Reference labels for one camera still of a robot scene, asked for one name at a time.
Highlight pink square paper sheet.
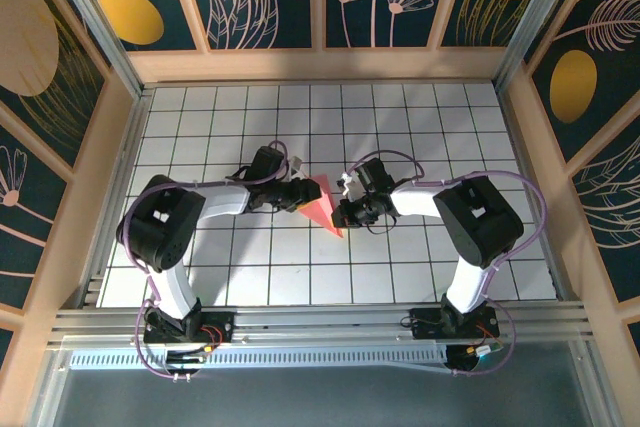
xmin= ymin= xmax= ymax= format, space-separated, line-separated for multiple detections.
xmin=298 ymin=174 xmax=346 ymax=239

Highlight blue panel yellow oval feather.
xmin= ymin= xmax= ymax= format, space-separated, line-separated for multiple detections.
xmin=74 ymin=0 xmax=210 ymax=54

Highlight blue panel pink fern leaves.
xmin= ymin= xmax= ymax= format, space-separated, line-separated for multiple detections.
xmin=564 ymin=134 xmax=640 ymax=306

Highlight blue panel single pink flower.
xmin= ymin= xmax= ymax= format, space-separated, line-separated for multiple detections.
xmin=0 ymin=99 xmax=77 ymax=317

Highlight blue panel yellow oval fern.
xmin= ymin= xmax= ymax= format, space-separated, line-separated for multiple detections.
xmin=519 ymin=0 xmax=640 ymax=166

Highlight panel beige disc gold lines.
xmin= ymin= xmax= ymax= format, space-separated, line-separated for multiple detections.
xmin=0 ymin=0 xmax=112 ymax=171

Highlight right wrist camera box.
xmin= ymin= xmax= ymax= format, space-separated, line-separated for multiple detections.
xmin=339 ymin=171 xmax=365 ymax=199

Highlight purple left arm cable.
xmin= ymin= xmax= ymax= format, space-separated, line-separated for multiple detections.
xmin=122 ymin=140 xmax=296 ymax=382

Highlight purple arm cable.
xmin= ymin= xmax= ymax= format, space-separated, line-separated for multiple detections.
xmin=344 ymin=149 xmax=546 ymax=378
xmin=122 ymin=140 xmax=296 ymax=382

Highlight long aluminium mounting rail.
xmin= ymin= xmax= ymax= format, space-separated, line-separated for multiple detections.
xmin=47 ymin=300 xmax=599 ymax=349

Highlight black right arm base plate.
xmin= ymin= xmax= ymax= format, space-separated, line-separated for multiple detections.
xmin=407 ymin=307 xmax=501 ymax=343

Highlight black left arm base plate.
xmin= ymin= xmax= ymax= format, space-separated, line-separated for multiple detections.
xmin=142 ymin=310 xmax=236 ymax=346

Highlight slotted grey cable duct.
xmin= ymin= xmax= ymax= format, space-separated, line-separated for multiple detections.
xmin=67 ymin=346 xmax=454 ymax=372

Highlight aluminium table side rail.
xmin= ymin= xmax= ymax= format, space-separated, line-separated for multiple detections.
xmin=77 ymin=89 xmax=154 ymax=308
xmin=494 ymin=81 xmax=584 ymax=304

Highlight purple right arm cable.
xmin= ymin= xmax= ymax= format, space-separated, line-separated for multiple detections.
xmin=344 ymin=149 xmax=546 ymax=378

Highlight aluminium corner post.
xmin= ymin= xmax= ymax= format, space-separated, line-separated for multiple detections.
xmin=42 ymin=0 xmax=151 ymax=98
xmin=492 ymin=0 xmax=586 ymax=91

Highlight aluminium frame leg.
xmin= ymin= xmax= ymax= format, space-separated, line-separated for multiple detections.
xmin=24 ymin=346 xmax=71 ymax=427
xmin=574 ymin=341 xmax=621 ymax=427

